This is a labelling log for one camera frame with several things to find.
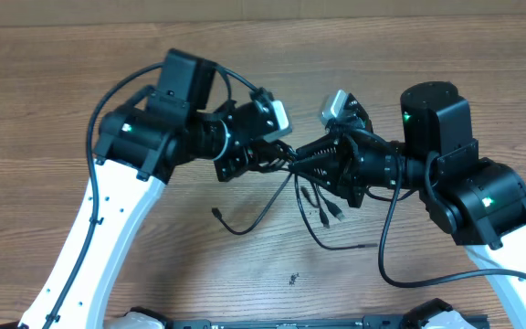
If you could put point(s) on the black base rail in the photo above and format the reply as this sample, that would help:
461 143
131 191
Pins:
432 314

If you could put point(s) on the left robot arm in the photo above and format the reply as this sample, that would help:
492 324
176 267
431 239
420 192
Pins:
131 155

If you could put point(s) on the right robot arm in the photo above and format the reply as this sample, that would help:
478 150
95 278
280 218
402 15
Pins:
479 203

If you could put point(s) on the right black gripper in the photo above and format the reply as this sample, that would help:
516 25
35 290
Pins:
349 165

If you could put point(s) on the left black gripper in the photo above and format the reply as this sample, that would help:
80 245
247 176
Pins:
238 157

